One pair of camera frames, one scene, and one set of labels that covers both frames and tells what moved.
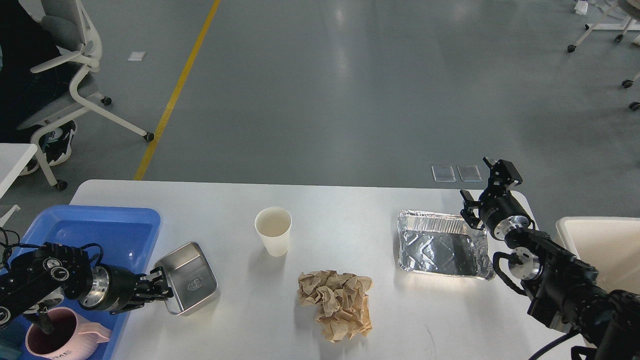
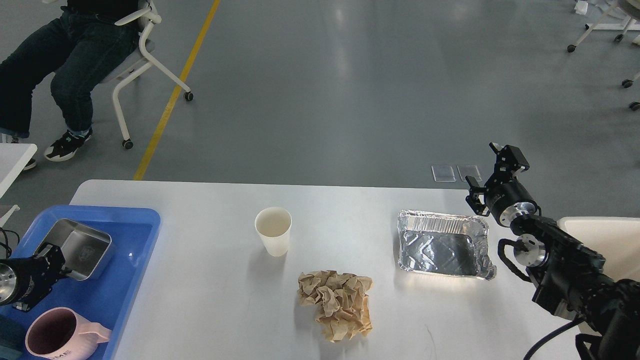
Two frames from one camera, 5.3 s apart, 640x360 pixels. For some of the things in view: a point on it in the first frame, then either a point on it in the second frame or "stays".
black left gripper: [111, 288] to [24, 281]
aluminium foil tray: [443, 244] stays
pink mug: [73, 336] stays
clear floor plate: [443, 173] stays
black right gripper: [497, 204] to [510, 202]
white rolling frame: [629, 25] stays
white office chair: [67, 26] to [139, 62]
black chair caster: [627, 83] stays
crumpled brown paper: [342, 301] stays
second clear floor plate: [469, 173] stays
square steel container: [189, 275] to [85, 250]
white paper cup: [273, 224] stays
